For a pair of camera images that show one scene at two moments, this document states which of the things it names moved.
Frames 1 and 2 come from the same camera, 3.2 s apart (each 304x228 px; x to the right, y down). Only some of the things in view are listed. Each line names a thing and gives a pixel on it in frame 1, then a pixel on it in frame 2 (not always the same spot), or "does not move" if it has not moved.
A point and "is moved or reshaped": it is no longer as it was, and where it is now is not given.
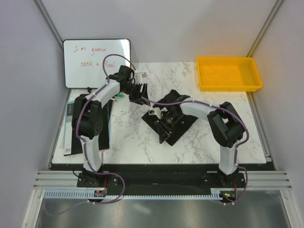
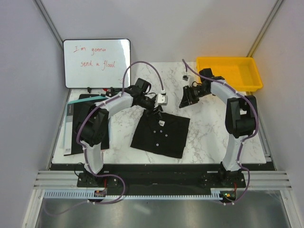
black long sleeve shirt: (180, 126) is moved or reshaped
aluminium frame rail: (264, 179) does not move
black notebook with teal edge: (67, 149) does not move
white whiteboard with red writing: (83, 59) does not move
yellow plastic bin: (228, 74) does not move
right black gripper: (163, 135) → (187, 98)
